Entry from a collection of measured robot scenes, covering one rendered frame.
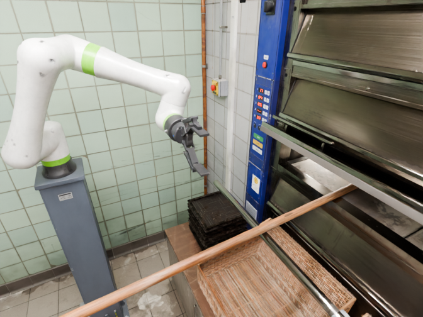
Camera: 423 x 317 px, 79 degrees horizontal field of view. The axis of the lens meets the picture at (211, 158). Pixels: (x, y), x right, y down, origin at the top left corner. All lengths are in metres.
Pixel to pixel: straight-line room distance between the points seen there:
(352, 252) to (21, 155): 1.35
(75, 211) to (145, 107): 0.85
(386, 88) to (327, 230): 0.64
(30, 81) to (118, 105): 0.92
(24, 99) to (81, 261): 0.97
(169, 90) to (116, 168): 1.15
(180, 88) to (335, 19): 0.61
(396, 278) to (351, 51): 0.81
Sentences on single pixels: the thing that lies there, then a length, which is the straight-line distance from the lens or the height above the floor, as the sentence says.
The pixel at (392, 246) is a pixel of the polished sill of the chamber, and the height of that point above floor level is 1.17.
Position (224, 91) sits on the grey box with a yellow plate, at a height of 1.44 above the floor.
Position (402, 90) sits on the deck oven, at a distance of 0.96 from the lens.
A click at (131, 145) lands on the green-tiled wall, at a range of 1.99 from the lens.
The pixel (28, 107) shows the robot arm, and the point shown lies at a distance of 1.08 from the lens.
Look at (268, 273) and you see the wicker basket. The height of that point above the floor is 0.59.
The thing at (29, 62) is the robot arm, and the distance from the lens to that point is 1.00.
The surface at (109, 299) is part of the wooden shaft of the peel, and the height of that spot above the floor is 1.20.
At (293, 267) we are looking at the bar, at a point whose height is 1.17.
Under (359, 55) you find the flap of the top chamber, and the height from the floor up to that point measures 1.75.
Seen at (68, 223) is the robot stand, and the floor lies 0.94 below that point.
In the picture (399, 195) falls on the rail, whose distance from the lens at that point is 0.85.
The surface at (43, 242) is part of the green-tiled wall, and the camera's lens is 2.38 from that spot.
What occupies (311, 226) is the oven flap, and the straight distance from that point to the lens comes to 1.34.
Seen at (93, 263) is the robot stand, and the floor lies 0.61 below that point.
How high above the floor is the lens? 1.86
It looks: 29 degrees down
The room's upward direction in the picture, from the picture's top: straight up
